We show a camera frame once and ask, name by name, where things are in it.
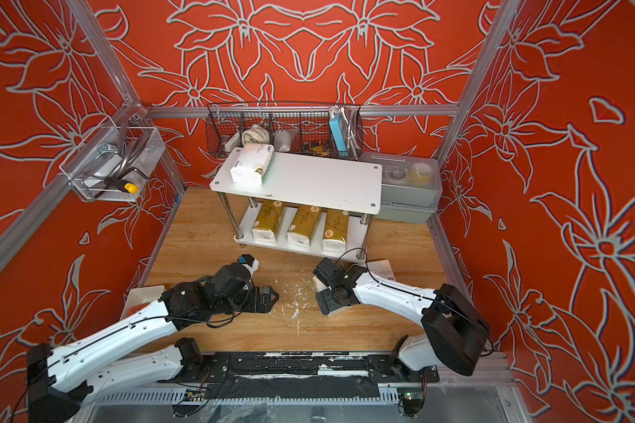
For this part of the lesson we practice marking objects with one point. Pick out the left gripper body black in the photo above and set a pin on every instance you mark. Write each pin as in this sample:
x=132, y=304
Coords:
x=244, y=302

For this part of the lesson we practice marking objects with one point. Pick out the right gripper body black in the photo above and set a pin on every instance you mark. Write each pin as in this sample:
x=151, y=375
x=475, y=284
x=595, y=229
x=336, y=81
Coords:
x=330, y=300

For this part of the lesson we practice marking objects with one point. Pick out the white tissue pack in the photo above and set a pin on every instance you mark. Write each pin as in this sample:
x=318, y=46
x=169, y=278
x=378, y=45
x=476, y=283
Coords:
x=380, y=271
x=321, y=288
x=252, y=164

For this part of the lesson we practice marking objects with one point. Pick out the gold tissue pack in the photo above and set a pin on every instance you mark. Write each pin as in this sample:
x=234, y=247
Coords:
x=266, y=226
x=303, y=225
x=335, y=231

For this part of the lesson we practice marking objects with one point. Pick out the white tissue pack back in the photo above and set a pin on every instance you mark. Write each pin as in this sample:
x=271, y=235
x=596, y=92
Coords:
x=380, y=271

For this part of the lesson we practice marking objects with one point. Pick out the white tissue pack front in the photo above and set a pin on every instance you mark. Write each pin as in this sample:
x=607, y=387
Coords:
x=252, y=164

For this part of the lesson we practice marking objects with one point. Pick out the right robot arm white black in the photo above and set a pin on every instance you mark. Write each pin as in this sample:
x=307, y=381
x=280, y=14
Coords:
x=454, y=333

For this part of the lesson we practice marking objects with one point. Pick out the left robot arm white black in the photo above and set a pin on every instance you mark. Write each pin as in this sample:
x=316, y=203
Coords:
x=62, y=380

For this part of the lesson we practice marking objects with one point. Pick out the white two-tier shelf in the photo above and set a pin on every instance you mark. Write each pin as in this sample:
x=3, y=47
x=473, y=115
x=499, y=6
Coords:
x=294, y=179

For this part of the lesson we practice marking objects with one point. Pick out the white tray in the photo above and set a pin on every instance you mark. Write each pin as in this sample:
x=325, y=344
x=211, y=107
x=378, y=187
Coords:
x=139, y=297

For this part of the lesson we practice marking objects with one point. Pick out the grey plastic storage box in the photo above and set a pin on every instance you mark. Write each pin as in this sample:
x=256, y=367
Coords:
x=402, y=201

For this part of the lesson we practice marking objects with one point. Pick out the tape roll in box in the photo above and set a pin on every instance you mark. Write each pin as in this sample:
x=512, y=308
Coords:
x=421, y=174

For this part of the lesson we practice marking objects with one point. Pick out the blue box in basket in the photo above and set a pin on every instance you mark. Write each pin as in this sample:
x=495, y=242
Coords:
x=337, y=127

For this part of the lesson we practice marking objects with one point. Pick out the white cloth roll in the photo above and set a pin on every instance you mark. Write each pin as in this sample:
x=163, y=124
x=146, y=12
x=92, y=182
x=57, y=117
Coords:
x=255, y=135

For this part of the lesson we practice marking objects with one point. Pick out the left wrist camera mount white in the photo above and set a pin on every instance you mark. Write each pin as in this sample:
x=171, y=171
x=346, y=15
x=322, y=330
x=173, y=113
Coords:
x=249, y=263

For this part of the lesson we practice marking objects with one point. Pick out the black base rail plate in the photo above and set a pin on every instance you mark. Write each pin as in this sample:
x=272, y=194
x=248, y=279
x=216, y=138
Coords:
x=376, y=367

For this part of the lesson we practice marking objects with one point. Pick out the yellow handled tool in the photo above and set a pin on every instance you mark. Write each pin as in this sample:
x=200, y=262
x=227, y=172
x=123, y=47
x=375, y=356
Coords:
x=121, y=185

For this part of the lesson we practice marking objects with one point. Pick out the black wire basket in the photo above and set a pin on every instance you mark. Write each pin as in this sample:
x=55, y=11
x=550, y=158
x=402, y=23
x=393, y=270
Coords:
x=294, y=127

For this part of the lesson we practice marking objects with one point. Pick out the clear plastic wall bin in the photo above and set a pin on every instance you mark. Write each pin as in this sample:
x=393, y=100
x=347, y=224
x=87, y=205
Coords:
x=123, y=151

